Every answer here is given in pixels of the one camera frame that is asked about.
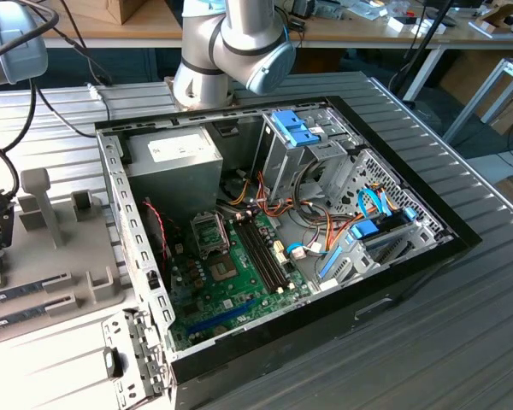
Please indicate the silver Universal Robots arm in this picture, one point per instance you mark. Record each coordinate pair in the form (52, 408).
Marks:
(248, 25)

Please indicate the CPU socket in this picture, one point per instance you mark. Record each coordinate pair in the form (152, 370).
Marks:
(224, 269)

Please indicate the dark RAM stick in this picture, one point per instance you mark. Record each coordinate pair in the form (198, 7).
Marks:
(13, 294)
(13, 319)

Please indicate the grey parts rack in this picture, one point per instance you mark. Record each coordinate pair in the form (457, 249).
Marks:
(34, 265)

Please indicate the black blue case latch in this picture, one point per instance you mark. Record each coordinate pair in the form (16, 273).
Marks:
(111, 362)

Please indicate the black case fan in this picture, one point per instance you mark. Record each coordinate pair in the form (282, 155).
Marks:
(154, 243)

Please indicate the grey power supply unit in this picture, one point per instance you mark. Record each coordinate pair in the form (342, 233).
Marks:
(171, 192)

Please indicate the brown cardboard box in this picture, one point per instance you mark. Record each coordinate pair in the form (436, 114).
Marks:
(111, 10)

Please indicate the blue expansion slot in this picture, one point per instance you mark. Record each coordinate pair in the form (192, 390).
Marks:
(222, 317)

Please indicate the round coin battery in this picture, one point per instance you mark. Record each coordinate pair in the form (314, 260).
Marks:
(220, 329)

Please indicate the green motherboard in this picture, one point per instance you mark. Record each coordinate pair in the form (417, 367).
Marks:
(243, 294)

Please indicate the black RAM slot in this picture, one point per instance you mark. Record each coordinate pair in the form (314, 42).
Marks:
(258, 256)
(269, 256)

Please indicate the white board connector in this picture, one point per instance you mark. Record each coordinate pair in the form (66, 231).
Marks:
(282, 257)
(278, 247)

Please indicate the silver disk bay cage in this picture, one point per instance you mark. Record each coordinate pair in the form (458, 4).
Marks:
(282, 162)

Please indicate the black PC case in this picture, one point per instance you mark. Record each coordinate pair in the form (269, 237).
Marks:
(282, 337)

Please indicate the blue plastic drive latch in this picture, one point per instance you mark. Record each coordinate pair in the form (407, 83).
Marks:
(286, 121)
(305, 137)

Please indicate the hard disk in blue carrier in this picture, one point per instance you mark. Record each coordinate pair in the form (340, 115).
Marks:
(363, 230)

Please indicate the perforated silver drive cage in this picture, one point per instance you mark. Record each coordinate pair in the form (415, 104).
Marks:
(380, 171)

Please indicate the long wooden desk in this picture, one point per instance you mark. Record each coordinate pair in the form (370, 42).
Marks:
(376, 32)

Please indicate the black stand pole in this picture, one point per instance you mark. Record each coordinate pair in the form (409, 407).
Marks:
(426, 38)

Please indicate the open cardboard box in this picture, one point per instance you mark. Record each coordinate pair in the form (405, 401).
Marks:
(496, 17)

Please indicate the blue carrier rail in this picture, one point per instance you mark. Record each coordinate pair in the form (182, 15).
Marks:
(331, 264)

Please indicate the aluminium profile frame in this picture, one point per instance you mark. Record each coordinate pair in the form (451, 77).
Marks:
(474, 100)

